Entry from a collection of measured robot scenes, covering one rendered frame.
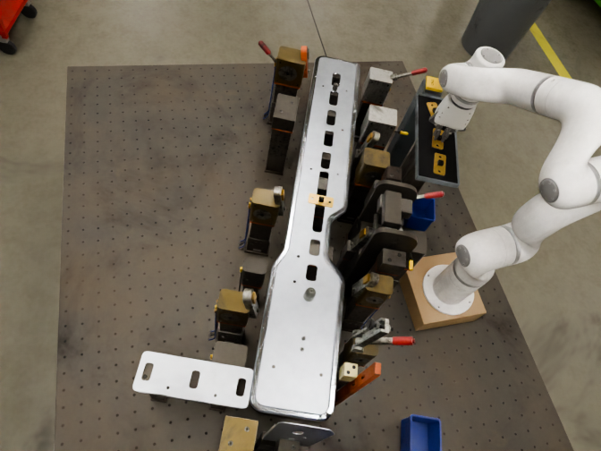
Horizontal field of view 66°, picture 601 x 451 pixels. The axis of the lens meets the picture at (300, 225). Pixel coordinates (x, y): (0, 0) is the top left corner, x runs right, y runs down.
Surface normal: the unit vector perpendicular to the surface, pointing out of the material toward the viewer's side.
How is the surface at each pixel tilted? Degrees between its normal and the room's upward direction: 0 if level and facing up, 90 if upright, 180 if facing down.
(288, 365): 0
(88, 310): 0
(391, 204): 0
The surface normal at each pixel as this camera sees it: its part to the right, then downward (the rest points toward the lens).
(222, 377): 0.16, -0.49
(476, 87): -0.51, 0.41
